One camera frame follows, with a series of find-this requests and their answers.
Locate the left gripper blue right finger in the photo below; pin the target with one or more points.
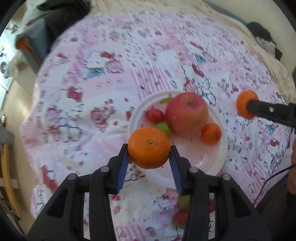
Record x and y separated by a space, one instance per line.
176 170

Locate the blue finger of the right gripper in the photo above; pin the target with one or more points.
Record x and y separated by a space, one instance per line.
278 113

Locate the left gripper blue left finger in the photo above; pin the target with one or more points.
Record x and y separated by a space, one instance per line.
122 162

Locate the green small fruit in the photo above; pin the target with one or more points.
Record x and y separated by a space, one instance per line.
183 202
164 127

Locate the orange tangerine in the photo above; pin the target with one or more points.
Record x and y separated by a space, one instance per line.
242 101
148 148
211 134

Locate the red cherry tomato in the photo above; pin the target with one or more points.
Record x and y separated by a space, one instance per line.
211 206
155 116

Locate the red strawberry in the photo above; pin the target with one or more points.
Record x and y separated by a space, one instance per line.
180 218

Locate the person's right hand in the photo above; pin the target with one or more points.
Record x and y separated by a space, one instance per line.
291 180

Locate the white pink plate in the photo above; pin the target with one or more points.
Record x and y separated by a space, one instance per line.
207 158

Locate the red yellow apple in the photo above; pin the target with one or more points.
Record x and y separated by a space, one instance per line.
187 114

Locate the pink hello kitty bedsheet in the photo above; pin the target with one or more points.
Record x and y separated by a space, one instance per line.
103 68

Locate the striped dark clothes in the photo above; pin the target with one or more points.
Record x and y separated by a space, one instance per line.
264 39

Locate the wooden chair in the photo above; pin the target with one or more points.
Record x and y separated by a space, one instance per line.
7 182

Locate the blue orange chair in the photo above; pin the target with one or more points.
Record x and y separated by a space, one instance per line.
35 43

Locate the black clothes pile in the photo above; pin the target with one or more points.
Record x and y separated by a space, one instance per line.
60 15

